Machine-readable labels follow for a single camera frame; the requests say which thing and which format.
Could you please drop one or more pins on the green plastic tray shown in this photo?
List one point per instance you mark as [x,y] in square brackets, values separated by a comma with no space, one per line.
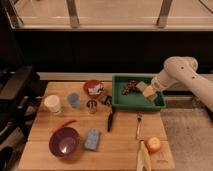
[134,100]

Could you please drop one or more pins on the blue sponge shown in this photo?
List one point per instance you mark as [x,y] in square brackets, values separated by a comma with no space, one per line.
[92,139]

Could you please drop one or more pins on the purple bowl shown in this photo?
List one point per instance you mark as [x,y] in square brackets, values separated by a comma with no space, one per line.
[64,142]

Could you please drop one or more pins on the black chair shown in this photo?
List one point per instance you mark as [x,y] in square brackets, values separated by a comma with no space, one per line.
[15,94]

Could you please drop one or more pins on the black handled knife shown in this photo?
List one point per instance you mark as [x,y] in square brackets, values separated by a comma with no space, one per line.
[110,119]

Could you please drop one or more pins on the yellow banana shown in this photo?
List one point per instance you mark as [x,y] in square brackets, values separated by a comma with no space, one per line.
[143,158]

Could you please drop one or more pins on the blue plastic cup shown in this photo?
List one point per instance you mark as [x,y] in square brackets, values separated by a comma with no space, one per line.
[74,100]

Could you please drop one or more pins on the white cup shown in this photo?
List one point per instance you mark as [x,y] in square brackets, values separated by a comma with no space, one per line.
[52,102]

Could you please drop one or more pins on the silver fork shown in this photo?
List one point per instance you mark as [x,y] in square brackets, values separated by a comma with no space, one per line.
[139,121]

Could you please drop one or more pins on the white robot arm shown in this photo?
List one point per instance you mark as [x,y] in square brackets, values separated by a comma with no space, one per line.
[182,69]

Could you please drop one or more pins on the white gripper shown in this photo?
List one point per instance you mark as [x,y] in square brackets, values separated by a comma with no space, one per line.
[159,83]

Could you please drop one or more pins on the red bowl with white contents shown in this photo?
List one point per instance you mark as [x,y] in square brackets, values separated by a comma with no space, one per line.
[93,88]

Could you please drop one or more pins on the small dark object by tray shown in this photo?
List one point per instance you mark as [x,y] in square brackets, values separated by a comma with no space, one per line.
[107,100]

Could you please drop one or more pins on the red apple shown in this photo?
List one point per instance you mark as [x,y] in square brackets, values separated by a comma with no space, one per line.
[153,144]

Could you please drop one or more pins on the small metal cup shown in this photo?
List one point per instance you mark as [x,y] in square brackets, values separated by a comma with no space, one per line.
[92,106]

